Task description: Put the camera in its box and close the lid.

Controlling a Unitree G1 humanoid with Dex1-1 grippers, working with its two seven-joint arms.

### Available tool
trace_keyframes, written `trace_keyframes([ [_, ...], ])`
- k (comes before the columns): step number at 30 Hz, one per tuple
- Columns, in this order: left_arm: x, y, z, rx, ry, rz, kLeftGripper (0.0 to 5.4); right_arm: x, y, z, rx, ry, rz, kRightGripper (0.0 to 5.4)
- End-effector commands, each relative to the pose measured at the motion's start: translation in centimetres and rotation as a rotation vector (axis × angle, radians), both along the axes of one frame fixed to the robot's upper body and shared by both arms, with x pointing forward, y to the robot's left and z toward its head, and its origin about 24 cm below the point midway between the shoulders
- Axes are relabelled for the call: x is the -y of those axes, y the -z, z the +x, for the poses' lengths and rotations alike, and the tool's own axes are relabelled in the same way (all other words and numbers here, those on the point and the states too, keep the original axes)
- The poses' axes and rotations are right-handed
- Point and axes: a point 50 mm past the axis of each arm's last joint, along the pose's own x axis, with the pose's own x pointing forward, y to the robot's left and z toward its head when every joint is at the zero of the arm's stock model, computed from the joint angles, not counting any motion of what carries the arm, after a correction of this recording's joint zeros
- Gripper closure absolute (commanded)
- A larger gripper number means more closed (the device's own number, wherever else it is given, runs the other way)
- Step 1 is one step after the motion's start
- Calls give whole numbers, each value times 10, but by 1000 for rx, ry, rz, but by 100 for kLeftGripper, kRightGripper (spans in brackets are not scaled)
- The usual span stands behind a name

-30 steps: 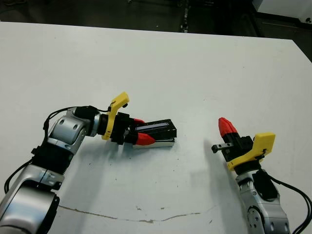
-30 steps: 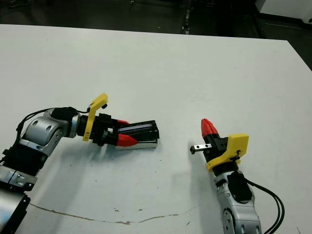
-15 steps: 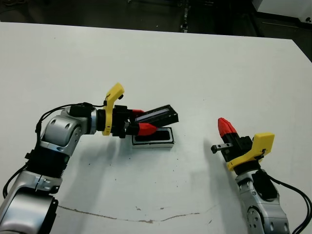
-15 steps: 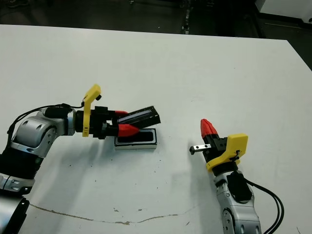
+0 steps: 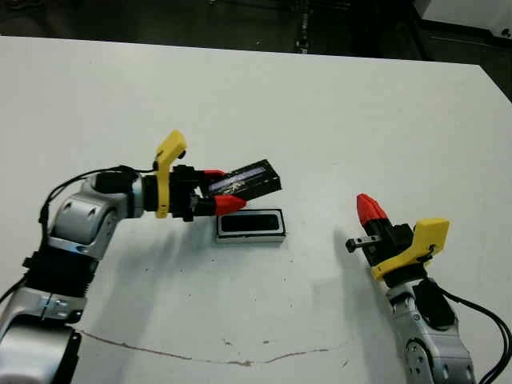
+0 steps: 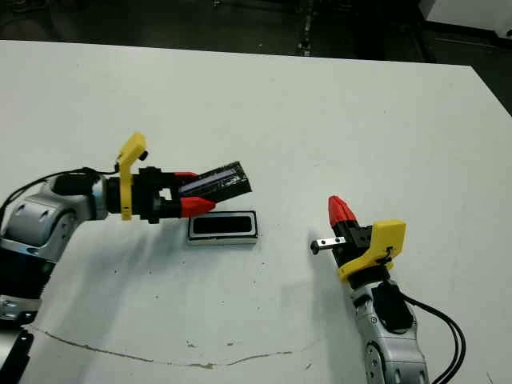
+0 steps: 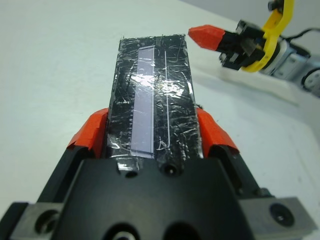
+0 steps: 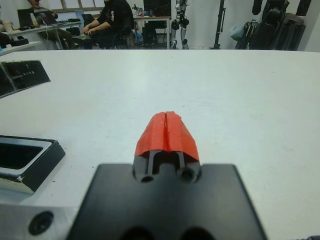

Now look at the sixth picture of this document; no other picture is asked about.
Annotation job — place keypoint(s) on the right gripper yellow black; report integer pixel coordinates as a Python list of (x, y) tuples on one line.
[(366, 254)]

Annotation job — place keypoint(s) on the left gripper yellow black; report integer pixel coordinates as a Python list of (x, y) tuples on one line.
[(138, 196)]

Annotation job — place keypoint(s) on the black shiny box lid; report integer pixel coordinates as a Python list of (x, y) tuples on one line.
[(224, 184)]

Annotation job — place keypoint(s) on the black camera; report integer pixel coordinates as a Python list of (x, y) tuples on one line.
[(220, 225)]

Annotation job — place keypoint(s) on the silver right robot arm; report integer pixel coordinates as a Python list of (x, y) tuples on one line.
[(392, 352)]

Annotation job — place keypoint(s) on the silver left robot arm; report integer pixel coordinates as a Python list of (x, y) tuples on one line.
[(40, 216)]

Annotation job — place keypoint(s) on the white cabinet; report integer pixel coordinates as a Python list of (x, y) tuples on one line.
[(472, 14)]

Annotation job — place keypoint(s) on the white-lined camera box base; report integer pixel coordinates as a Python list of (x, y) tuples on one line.
[(222, 241)]

